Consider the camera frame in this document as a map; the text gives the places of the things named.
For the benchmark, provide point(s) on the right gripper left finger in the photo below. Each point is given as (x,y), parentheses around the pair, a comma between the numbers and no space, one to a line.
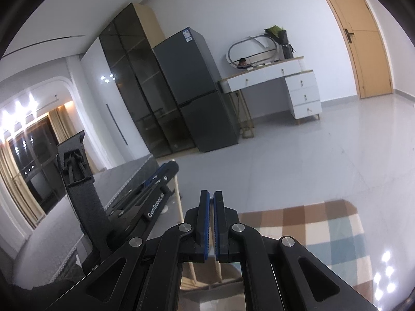
(144,275)

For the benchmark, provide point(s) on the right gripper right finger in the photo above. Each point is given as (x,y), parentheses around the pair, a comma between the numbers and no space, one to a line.
(279,274)

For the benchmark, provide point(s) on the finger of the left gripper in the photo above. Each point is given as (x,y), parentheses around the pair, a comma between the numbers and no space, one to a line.
(140,203)

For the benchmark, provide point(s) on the grey padded bench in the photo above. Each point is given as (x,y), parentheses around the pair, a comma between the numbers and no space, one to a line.
(167,218)

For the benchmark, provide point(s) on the plaid checkered tablecloth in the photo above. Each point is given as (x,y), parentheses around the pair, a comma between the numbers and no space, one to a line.
(330,230)

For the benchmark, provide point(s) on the beige curtain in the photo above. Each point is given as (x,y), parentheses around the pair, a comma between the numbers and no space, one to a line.
(29,167)

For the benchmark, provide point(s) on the dark grey refrigerator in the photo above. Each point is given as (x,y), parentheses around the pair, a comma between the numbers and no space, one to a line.
(193,77)

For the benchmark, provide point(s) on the dark glass cabinet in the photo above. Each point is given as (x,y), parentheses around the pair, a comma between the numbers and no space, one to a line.
(142,85)

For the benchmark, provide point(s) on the white drawer dresser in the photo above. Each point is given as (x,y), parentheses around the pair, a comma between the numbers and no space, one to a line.
(299,85)

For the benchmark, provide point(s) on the oval vanity mirror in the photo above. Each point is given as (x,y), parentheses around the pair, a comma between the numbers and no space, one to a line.
(254,52)

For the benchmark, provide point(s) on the wooden door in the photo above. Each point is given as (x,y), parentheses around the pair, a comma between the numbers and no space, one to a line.
(365,47)

